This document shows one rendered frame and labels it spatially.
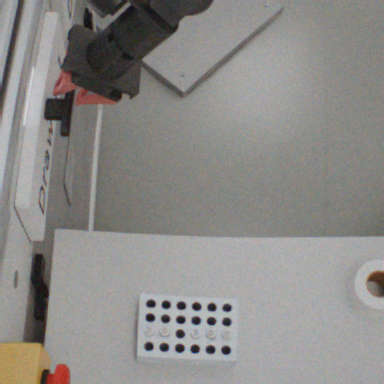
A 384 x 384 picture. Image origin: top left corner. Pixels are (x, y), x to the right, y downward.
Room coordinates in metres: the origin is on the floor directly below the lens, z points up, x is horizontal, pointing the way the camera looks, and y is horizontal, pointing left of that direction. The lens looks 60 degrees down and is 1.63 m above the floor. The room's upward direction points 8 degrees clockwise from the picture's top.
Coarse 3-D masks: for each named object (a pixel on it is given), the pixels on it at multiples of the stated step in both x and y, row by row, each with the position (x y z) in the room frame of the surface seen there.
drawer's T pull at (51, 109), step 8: (72, 96) 0.45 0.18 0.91; (48, 104) 0.44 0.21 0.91; (56, 104) 0.44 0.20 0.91; (64, 104) 0.44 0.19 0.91; (72, 104) 0.44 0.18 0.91; (48, 112) 0.42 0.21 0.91; (56, 112) 0.43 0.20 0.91; (64, 112) 0.43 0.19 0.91; (72, 112) 0.43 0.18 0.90; (64, 120) 0.42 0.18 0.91; (64, 128) 0.40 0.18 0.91
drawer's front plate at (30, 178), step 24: (48, 24) 0.55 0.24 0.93; (48, 48) 0.51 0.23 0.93; (48, 72) 0.48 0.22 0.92; (48, 96) 0.46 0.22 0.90; (48, 120) 0.43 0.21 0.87; (24, 144) 0.37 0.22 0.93; (48, 144) 0.41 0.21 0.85; (24, 168) 0.34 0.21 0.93; (48, 168) 0.39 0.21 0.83; (24, 192) 0.31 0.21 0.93; (24, 216) 0.29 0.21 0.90
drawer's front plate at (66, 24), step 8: (56, 0) 0.60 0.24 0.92; (64, 0) 0.62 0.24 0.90; (72, 0) 0.66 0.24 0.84; (56, 8) 0.60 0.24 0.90; (64, 8) 0.61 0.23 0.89; (72, 8) 0.66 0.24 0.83; (64, 16) 0.60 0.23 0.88; (72, 16) 0.65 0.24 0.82; (64, 24) 0.60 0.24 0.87; (64, 32) 0.60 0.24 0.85; (64, 40) 0.60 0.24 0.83
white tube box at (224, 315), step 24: (144, 312) 0.22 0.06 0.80; (168, 312) 0.23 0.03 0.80; (192, 312) 0.23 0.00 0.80; (216, 312) 0.24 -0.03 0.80; (144, 336) 0.19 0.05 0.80; (168, 336) 0.20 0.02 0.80; (216, 336) 0.21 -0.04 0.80; (144, 360) 0.17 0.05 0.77; (168, 360) 0.17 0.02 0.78; (192, 360) 0.17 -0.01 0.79; (216, 360) 0.18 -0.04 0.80
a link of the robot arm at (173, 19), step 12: (84, 0) 0.48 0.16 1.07; (96, 0) 0.47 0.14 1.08; (108, 0) 0.47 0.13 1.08; (120, 0) 0.47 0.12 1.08; (156, 0) 0.46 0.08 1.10; (168, 0) 0.46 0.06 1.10; (180, 0) 0.46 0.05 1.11; (192, 0) 0.46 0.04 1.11; (96, 12) 0.47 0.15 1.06; (108, 12) 0.47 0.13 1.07; (168, 12) 0.46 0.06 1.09; (180, 12) 0.45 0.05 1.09
